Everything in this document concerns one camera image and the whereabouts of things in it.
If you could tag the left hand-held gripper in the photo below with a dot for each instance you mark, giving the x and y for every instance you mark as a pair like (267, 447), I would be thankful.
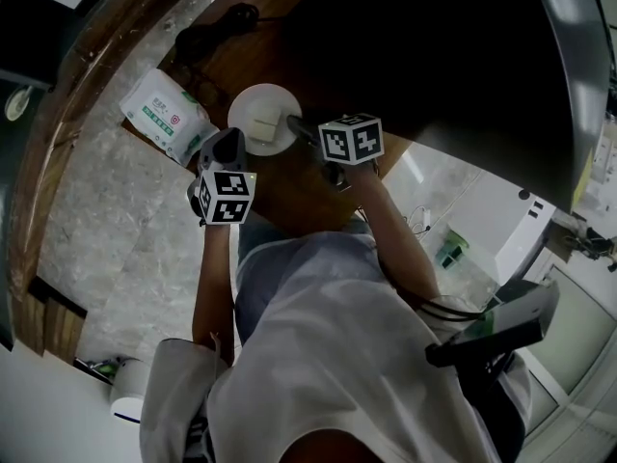
(226, 191)

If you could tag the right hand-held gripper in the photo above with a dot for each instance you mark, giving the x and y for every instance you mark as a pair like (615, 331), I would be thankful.
(351, 140)

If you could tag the white round plate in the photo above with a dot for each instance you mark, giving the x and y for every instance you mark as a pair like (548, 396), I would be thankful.
(262, 95)

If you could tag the dark grey fridge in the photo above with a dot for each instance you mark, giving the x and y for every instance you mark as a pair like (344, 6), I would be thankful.
(482, 65)

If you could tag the person's right forearm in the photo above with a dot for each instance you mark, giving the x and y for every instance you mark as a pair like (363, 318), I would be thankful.
(390, 229)

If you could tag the person's left forearm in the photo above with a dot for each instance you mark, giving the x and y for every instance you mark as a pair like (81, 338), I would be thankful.
(214, 278)

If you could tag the white food slices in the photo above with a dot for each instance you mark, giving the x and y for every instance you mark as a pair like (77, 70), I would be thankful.
(262, 122)

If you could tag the white wet wipes packet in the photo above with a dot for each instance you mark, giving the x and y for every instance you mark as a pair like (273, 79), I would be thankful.
(161, 114)

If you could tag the white power strip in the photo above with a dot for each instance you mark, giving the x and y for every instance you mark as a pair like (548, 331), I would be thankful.
(424, 217)

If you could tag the green bin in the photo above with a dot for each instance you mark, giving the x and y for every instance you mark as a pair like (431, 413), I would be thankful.
(452, 250)

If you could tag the person's white shirt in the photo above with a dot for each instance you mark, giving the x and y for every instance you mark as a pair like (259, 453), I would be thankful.
(337, 355)

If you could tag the white round bin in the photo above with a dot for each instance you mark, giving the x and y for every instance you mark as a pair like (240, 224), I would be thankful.
(129, 389)

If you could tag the white cabinet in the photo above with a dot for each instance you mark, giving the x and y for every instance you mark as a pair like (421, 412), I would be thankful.
(501, 229)

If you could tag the white caster wheel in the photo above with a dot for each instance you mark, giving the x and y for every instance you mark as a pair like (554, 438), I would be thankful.
(18, 102)

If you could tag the black box device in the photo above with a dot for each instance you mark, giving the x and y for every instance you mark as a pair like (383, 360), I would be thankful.
(501, 326)

